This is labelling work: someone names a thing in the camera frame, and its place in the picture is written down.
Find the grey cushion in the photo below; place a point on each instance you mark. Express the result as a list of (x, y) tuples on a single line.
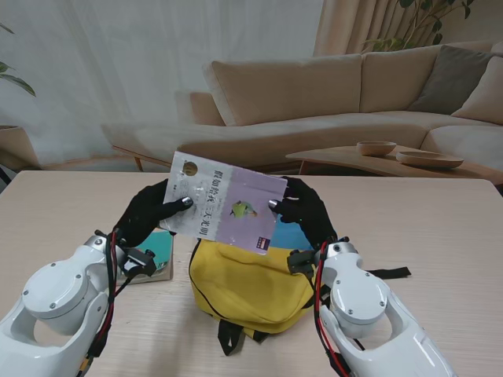
[(448, 78)]

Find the light wooden planter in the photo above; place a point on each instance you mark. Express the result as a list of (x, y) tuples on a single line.
[(15, 147)]

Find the purple and white bird book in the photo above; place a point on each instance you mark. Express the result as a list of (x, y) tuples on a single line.
[(220, 204)]

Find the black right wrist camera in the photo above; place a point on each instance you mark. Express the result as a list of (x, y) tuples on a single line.
[(300, 263)]

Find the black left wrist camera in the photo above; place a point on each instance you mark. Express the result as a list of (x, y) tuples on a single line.
[(139, 263)]

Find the beige curtain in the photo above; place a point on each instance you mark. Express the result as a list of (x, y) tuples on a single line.
[(346, 27)]

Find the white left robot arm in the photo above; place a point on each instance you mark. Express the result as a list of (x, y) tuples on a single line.
[(59, 298)]

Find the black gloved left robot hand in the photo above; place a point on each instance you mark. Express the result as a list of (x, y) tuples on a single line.
[(145, 220)]

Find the black stand leg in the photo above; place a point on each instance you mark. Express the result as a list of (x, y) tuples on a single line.
[(4, 174)]

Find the beige cushion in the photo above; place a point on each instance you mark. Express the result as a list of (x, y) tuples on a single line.
[(487, 98)]

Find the wide shallow wooden bowl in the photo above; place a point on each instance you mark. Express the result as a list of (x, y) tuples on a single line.
[(428, 160)]

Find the wooden coffee table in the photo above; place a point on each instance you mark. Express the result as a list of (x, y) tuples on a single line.
[(346, 157)]

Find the variegated leaf plant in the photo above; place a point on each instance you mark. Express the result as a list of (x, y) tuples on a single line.
[(19, 83)]

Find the beige sofa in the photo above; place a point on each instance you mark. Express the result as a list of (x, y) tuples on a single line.
[(275, 90)]

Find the white sheer curtain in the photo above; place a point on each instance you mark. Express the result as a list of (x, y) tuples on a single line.
[(118, 59)]

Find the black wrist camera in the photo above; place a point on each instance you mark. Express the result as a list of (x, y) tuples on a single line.
[(300, 263), (139, 263)]

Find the blue and yellow school bag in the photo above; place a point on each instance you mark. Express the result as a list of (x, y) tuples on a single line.
[(243, 290)]

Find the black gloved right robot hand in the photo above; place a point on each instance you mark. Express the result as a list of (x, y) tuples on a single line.
[(310, 212)]

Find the tall green leafy plant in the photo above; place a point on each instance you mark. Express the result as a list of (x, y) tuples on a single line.
[(387, 43)]

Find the small wooden bowl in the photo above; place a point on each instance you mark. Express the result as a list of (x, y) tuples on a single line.
[(375, 148)]

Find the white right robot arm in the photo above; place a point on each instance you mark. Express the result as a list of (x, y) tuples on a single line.
[(361, 302)]

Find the teal and white book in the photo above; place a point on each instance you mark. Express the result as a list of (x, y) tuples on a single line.
[(161, 251)]

